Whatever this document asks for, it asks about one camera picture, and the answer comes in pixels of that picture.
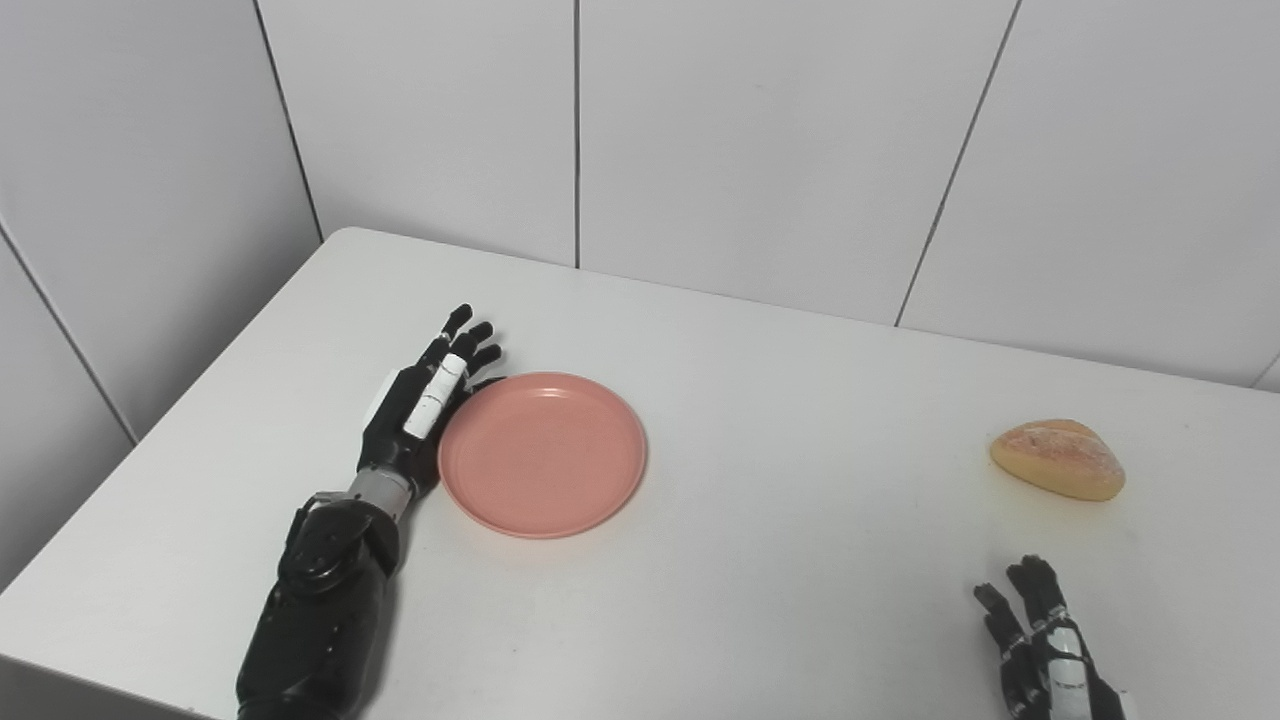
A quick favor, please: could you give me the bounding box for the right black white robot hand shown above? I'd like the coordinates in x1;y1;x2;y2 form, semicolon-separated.
973;555;1129;720

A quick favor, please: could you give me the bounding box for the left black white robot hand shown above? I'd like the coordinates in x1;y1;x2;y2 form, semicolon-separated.
356;304;505;499

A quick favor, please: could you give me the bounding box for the pink round plate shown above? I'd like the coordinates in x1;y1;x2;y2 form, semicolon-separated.
437;372;649;540

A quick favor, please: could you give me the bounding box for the golden bread roll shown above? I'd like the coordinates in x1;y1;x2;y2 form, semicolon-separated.
989;419;1127;503

